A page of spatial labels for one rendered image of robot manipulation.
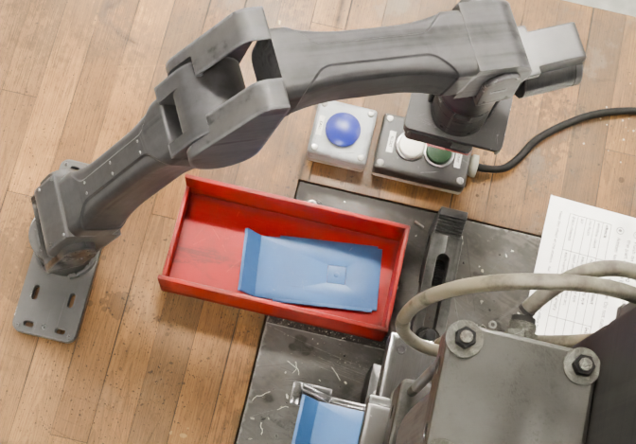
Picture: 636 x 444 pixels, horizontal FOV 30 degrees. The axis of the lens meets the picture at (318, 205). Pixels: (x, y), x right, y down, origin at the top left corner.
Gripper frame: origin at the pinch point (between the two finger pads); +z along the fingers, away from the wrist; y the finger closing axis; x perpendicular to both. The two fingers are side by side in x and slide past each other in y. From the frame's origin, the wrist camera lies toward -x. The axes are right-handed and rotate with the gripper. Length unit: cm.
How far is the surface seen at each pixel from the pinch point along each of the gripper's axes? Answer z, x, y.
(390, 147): 4.5, 0.6, 5.4
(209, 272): 7.1, 19.1, 21.5
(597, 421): -55, 36, -8
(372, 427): -20.6, 34.7, 2.1
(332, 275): 6.7, 16.2, 8.2
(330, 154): 4.6, 3.2, 11.7
